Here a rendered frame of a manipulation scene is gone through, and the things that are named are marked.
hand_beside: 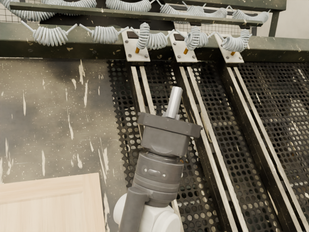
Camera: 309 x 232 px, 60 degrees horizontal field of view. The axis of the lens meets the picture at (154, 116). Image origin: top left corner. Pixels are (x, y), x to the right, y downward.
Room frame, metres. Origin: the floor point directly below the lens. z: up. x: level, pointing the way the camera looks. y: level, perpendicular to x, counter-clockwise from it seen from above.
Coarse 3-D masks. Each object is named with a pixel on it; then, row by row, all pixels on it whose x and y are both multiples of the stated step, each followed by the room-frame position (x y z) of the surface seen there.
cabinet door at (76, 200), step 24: (0, 192) 0.77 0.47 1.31; (24, 192) 0.79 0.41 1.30; (48, 192) 0.81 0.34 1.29; (72, 192) 0.82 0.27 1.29; (96, 192) 0.84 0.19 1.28; (0, 216) 0.73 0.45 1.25; (24, 216) 0.75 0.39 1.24; (48, 216) 0.76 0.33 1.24; (72, 216) 0.78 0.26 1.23; (96, 216) 0.79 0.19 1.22
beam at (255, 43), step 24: (0, 24) 1.09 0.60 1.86; (0, 48) 1.08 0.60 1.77; (24, 48) 1.10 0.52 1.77; (48, 48) 1.13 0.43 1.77; (72, 48) 1.15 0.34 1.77; (96, 48) 1.18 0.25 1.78; (120, 48) 1.22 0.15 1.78; (168, 48) 1.28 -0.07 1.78; (216, 48) 1.36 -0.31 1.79; (264, 48) 1.45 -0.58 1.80; (288, 48) 1.51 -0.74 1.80
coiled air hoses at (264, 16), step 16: (0, 0) 1.37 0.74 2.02; (16, 0) 1.38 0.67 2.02; (48, 0) 1.48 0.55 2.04; (112, 0) 1.58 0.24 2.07; (144, 0) 1.60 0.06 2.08; (32, 16) 1.39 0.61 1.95; (48, 16) 1.46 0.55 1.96; (208, 16) 1.72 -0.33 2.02; (224, 16) 1.77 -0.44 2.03; (240, 16) 1.86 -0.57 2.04; (256, 16) 1.87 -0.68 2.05
